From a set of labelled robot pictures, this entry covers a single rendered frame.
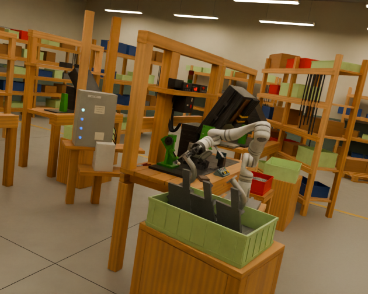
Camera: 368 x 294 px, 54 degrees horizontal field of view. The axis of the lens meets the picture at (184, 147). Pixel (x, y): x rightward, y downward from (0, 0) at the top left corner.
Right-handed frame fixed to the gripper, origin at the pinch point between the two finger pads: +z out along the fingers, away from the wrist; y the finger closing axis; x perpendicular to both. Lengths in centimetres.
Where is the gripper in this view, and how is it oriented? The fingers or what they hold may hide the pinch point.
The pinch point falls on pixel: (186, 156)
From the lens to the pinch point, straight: 201.6
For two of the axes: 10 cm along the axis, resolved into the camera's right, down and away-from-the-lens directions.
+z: -5.5, 3.7, -7.5
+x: 6.0, 8.0, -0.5
